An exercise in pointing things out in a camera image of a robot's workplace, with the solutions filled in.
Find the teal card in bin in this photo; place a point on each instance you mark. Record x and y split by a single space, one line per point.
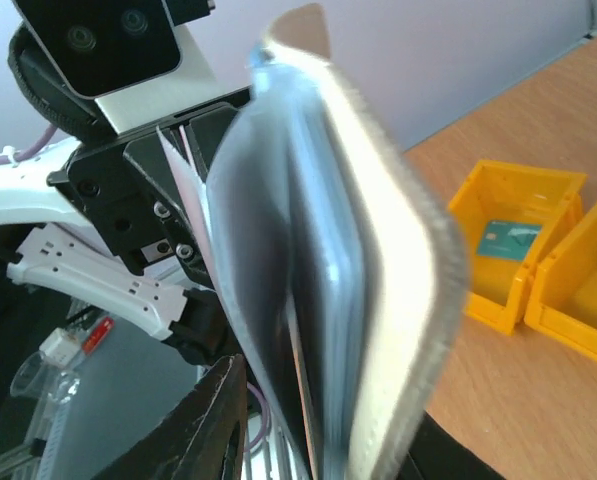
507 240

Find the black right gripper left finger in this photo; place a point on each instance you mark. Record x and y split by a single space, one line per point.
201 438

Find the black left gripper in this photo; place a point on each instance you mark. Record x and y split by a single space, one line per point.
125 189

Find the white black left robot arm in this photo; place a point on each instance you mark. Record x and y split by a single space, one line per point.
45 241

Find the yellow plastic bin row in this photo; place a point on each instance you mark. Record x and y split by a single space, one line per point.
554 289

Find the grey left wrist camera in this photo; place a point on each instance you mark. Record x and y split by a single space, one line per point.
104 68

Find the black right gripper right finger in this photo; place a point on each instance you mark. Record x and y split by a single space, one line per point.
435 455

